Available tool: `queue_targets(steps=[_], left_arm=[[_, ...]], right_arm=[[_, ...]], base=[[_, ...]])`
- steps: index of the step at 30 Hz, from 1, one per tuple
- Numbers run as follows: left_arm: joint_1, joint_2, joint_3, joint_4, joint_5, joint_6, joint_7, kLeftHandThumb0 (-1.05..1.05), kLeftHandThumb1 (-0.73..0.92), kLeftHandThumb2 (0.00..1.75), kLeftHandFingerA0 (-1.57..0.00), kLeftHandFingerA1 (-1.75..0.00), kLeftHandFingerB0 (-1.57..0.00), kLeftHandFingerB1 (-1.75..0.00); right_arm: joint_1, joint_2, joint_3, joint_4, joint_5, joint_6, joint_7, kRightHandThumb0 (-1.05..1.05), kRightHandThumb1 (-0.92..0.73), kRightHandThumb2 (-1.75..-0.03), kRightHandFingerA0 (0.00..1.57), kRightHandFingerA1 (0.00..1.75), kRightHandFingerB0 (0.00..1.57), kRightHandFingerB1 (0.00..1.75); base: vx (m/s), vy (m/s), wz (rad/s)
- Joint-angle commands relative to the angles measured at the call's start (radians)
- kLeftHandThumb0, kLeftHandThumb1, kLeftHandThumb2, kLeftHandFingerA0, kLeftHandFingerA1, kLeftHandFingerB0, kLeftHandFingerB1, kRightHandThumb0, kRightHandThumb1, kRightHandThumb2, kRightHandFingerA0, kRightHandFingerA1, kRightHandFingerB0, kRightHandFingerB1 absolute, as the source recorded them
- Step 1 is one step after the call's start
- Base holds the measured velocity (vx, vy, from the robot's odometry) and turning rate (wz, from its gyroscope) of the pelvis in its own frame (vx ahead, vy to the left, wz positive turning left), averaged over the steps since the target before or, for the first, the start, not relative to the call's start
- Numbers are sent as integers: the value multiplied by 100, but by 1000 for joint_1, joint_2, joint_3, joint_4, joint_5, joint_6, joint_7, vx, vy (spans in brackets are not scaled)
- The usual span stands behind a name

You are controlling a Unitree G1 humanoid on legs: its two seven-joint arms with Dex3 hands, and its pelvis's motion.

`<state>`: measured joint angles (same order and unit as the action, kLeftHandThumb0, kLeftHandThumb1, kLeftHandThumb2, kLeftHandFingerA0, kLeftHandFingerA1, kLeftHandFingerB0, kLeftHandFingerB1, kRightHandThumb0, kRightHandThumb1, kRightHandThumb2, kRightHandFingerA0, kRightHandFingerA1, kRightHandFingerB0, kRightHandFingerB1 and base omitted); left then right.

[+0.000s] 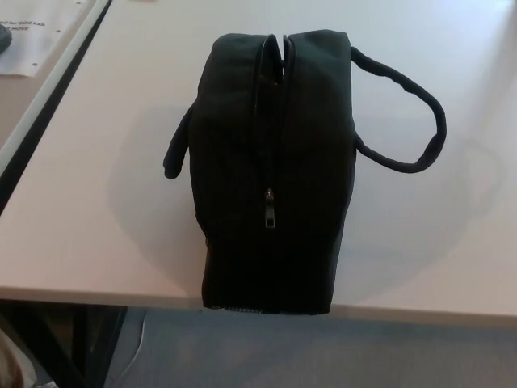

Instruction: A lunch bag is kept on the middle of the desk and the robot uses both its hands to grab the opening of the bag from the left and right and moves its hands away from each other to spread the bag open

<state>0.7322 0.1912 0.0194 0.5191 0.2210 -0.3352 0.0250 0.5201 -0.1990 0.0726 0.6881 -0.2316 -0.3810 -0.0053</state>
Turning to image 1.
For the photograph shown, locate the black fabric lunch bag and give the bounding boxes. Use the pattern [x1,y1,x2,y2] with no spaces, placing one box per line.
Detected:
[162,28,448,317]

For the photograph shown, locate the dark grey lumpy object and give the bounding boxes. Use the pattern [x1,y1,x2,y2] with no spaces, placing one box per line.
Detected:
[0,23,15,56]

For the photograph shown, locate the thin white floor cable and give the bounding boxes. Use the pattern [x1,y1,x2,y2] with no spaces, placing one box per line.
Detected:
[134,310,149,357]

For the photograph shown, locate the white printed paper sheet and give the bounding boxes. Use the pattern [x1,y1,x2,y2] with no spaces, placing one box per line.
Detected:
[0,0,99,78]

